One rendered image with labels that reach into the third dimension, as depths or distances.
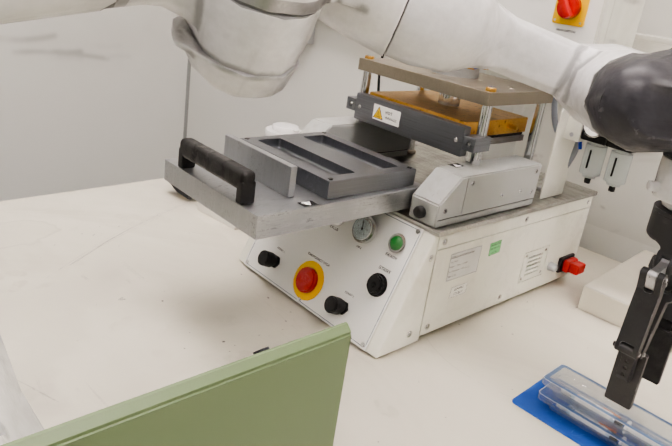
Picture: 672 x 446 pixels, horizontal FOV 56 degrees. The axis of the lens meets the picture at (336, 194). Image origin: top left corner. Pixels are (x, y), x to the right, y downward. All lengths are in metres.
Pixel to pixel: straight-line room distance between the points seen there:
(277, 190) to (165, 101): 1.69
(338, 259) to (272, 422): 0.67
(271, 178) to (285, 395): 0.54
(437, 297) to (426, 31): 0.44
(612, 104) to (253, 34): 0.35
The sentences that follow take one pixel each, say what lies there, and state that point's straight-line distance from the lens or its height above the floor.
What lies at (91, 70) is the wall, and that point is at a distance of 2.30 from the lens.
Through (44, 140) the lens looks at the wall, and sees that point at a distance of 2.29.
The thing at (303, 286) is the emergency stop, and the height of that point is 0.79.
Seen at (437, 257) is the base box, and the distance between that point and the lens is 0.89.
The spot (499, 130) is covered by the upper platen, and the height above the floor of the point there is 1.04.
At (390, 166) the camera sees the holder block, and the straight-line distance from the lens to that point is 0.90.
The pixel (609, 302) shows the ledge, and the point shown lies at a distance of 1.16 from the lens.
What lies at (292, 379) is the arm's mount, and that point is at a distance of 0.28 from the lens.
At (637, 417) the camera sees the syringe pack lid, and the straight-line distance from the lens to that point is 0.87.
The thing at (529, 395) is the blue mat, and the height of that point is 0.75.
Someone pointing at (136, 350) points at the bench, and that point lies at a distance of 0.87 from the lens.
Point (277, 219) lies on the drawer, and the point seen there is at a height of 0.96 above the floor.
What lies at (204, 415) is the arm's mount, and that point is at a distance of 0.26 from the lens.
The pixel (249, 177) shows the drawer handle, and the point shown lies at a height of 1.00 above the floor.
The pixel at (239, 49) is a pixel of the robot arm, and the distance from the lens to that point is 0.57.
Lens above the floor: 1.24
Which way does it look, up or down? 19 degrees down
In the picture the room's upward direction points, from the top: 8 degrees clockwise
